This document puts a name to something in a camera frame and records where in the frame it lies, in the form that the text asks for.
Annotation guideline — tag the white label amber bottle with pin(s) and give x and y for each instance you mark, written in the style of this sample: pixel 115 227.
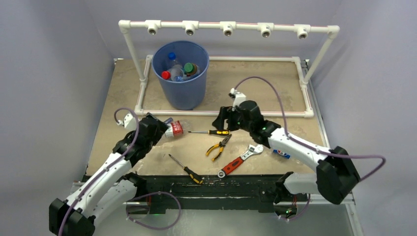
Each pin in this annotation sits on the white label amber bottle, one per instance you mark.
pixel 191 69

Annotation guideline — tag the yellow black screwdriver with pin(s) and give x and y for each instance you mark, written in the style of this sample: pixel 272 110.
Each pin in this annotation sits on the yellow black screwdriver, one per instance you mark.
pixel 194 176
pixel 212 132

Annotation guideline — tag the blue label crushed bottle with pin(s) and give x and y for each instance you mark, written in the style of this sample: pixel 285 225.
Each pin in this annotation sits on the blue label crushed bottle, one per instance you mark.
pixel 181 78

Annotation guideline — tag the red cap crushed bottle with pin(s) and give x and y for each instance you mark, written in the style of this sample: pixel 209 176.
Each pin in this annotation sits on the red cap crushed bottle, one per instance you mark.
pixel 178 128

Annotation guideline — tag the blue plastic bin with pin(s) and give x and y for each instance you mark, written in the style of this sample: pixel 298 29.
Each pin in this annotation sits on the blue plastic bin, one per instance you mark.
pixel 186 95

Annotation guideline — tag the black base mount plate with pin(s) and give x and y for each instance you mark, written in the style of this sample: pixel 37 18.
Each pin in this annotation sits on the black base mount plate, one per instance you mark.
pixel 263 193

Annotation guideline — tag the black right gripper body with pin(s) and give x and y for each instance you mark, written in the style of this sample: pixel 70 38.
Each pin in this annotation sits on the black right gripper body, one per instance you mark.
pixel 235 119

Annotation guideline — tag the red label clear bottle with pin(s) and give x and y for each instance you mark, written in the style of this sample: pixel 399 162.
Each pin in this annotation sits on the red label clear bottle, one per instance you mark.
pixel 172 72

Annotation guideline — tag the red adjustable wrench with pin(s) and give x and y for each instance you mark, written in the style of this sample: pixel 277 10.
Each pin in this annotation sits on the red adjustable wrench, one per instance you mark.
pixel 233 165

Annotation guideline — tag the pepsi label bottle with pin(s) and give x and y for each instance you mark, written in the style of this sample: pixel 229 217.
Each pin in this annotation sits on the pepsi label bottle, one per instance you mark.
pixel 281 153

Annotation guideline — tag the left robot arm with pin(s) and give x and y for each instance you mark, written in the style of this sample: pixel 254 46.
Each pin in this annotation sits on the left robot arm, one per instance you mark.
pixel 82 211

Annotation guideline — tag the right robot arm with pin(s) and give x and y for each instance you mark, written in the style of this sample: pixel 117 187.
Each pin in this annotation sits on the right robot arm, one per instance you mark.
pixel 334 173

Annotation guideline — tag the yellow handle pliers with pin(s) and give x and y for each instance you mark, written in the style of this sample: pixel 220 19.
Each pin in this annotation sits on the yellow handle pliers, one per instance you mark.
pixel 220 146

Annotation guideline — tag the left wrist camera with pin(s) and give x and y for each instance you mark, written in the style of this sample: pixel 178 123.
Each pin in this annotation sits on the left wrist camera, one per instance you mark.
pixel 129 122

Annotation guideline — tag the blue handle small screwdriver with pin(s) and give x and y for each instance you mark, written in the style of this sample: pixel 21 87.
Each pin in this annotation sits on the blue handle small screwdriver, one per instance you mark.
pixel 169 120

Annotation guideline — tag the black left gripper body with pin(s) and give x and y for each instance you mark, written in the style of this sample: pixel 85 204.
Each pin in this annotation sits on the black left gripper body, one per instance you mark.
pixel 160 130

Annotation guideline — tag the white PVC pipe frame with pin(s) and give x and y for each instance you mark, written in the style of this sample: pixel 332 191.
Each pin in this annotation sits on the white PVC pipe frame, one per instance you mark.
pixel 228 28

